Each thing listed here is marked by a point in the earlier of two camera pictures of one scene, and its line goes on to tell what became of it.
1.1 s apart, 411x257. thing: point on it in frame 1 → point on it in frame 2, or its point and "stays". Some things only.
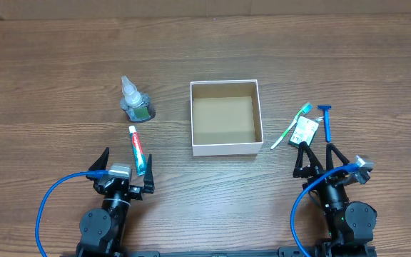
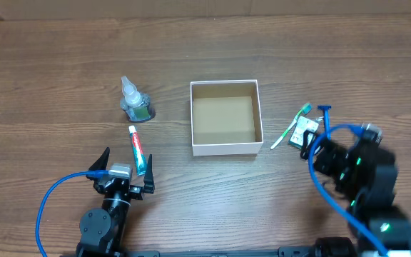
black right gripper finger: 314,167 → 305,150
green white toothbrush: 305,110 stays
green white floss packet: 304,130 stays
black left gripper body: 120,188 stays
